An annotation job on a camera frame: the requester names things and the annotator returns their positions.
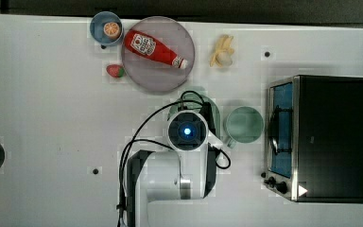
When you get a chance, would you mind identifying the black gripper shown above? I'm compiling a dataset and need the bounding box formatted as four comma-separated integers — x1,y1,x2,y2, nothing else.
199,102,216,134

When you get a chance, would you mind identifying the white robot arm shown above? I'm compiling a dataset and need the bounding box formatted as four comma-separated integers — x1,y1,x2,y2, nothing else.
117,101,223,227

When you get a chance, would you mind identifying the green plastic mug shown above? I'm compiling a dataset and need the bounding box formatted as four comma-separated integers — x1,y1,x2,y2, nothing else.
224,106,264,148

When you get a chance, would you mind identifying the peeled banana toy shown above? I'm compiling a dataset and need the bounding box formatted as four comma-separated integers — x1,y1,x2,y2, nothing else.
210,35,234,67

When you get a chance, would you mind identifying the grey round plate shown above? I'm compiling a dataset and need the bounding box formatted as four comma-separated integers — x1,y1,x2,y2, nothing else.
121,16,195,93

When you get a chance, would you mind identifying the red ketchup bottle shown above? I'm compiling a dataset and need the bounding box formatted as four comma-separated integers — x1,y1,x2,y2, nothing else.
124,29,189,69

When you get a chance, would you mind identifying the toy strawberry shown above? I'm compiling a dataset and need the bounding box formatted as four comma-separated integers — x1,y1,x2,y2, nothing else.
106,64,125,79

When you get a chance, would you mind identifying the black toaster oven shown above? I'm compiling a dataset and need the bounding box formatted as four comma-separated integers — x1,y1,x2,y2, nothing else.
261,75,363,203

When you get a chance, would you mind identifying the orange slice toy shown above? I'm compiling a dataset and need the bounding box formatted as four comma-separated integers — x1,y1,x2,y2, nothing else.
103,22,121,40

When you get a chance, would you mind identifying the blue bowl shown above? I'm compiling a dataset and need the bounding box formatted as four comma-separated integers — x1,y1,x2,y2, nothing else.
90,11,124,48

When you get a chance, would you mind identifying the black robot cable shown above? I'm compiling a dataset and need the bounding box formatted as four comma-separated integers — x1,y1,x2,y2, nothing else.
116,90,232,227

